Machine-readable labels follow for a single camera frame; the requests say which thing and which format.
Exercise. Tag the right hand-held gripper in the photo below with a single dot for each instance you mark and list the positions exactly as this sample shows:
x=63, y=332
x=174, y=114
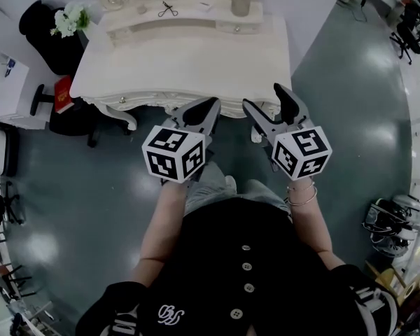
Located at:
x=301, y=149

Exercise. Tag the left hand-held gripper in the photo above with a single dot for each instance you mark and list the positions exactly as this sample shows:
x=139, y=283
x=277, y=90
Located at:
x=171, y=152

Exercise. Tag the small glass jar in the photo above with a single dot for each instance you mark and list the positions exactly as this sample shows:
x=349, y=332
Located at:
x=240, y=5

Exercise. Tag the person's left forearm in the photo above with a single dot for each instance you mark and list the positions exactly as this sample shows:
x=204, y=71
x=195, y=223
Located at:
x=161, y=222

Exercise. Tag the person's right forearm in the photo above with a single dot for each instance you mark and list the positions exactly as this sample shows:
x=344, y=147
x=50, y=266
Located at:
x=311, y=229

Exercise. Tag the white dressing table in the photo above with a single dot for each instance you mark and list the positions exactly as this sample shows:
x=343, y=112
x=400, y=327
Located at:
x=182, y=61

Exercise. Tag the person's grey jeans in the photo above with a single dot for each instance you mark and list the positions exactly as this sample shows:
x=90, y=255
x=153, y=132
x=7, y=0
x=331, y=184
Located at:
x=210, y=184

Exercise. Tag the black eyelash curler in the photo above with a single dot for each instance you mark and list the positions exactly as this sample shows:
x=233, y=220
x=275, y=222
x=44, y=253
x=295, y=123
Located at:
x=167, y=8

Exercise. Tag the small round beige pad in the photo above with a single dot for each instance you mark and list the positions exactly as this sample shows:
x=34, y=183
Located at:
x=141, y=10

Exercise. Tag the red book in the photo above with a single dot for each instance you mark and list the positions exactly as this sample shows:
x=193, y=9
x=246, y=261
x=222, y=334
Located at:
x=63, y=94

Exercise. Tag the pile of grey headgear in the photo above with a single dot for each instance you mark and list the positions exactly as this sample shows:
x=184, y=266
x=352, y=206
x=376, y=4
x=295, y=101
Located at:
x=392, y=222

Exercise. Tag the person's black buttoned shirt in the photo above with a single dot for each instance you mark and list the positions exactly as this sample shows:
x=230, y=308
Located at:
x=238, y=275

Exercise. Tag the white flower bouquet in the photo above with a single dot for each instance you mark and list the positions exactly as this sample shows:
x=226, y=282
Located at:
x=70, y=17

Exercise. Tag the white desk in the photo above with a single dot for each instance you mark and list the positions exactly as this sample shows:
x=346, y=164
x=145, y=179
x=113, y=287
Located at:
x=7, y=96

